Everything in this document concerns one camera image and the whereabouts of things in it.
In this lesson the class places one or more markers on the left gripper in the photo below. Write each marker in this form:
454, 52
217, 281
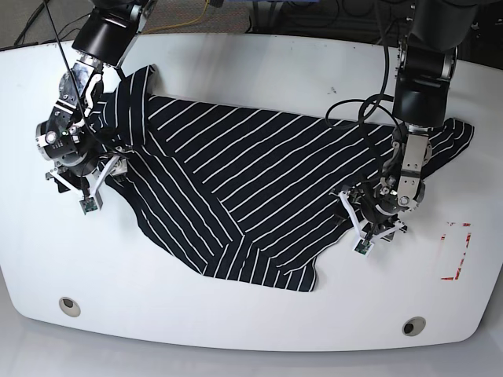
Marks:
371, 215

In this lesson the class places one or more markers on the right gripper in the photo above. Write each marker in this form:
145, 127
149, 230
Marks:
87, 178

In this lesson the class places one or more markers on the black white striped t-shirt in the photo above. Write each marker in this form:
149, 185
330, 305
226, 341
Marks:
235, 193

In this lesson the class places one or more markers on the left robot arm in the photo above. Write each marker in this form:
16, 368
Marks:
427, 58

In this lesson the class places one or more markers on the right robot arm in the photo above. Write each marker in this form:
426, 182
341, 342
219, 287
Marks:
82, 159

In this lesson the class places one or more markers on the red tape rectangle marking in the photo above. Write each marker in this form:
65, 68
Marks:
453, 247

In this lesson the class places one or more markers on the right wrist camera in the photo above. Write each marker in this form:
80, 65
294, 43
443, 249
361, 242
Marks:
91, 203

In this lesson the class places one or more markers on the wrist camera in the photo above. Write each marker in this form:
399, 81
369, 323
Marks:
363, 246
91, 203

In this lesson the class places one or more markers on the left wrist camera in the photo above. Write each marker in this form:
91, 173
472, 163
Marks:
363, 246

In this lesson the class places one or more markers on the right table cable grommet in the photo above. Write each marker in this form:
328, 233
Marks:
414, 326

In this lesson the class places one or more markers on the table cable grommet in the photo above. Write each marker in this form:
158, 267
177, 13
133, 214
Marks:
414, 326
69, 307

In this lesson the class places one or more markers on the left table cable grommet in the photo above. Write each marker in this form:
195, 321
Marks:
69, 307

